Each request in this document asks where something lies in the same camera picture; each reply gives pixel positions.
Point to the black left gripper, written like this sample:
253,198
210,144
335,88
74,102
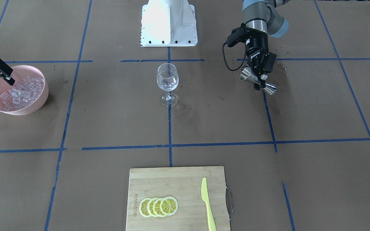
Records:
256,47

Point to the steel cocktail jigger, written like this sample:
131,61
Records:
247,75

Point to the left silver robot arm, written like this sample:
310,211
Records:
262,21

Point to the clear ice cubes pile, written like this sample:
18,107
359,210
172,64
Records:
23,93

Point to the clear wine glass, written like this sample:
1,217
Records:
168,79

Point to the pink bowl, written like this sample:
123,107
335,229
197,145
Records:
19,72

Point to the yellow plastic knife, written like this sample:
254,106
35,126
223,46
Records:
205,197

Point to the bamboo cutting board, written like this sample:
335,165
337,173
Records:
183,183

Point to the lemon slice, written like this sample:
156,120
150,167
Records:
157,207
169,206
143,208
150,207

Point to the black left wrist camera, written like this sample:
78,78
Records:
237,35

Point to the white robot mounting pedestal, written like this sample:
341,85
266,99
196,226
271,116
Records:
168,23

